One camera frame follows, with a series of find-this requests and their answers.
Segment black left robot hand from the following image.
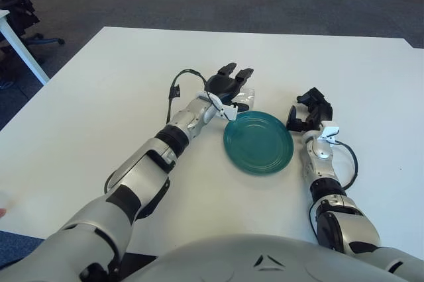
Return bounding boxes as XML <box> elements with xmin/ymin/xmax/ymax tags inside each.
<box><xmin>204</xmin><ymin>62</ymin><xmax>255</xmax><ymax>113</ymax></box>

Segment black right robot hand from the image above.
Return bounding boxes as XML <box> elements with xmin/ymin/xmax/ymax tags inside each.
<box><xmin>286</xmin><ymin>87</ymin><xmax>334</xmax><ymax>134</ymax></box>

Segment clear bottle with blue cap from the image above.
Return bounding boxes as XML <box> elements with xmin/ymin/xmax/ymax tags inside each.
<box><xmin>228</xmin><ymin>87</ymin><xmax>256</xmax><ymax>113</ymax></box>

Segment green round plate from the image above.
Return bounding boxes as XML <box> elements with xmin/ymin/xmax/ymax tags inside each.
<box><xmin>223</xmin><ymin>111</ymin><xmax>295</xmax><ymax>174</ymax></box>

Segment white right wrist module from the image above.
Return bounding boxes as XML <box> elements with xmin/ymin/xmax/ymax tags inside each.
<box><xmin>317</xmin><ymin>122</ymin><xmax>341</xmax><ymax>140</ymax></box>

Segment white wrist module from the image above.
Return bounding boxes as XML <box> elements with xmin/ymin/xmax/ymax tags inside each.
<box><xmin>317</xmin><ymin>122</ymin><xmax>341</xmax><ymax>140</ymax></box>
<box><xmin>198</xmin><ymin>91</ymin><xmax>239</xmax><ymax>122</ymax></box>

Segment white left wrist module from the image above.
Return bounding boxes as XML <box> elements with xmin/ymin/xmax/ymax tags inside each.
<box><xmin>198</xmin><ymin>91</ymin><xmax>239</xmax><ymax>122</ymax></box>

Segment grey robot torso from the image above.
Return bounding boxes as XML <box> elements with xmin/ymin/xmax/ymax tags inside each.
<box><xmin>115</xmin><ymin>234</ymin><xmax>407</xmax><ymax>282</ymax></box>

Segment white table leg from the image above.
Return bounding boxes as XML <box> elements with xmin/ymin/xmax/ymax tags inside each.
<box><xmin>0</xmin><ymin>9</ymin><xmax>50</xmax><ymax>86</ymax></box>

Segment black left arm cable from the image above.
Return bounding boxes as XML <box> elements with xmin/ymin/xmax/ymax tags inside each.
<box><xmin>167</xmin><ymin>68</ymin><xmax>219</xmax><ymax>124</ymax></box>

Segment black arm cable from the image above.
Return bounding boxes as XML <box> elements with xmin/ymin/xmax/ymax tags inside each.
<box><xmin>333</xmin><ymin>139</ymin><xmax>359</xmax><ymax>190</ymax></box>
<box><xmin>167</xmin><ymin>68</ymin><xmax>219</xmax><ymax>124</ymax></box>

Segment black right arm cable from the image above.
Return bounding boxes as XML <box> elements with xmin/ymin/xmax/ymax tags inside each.
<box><xmin>333</xmin><ymin>139</ymin><xmax>359</xmax><ymax>190</ymax></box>

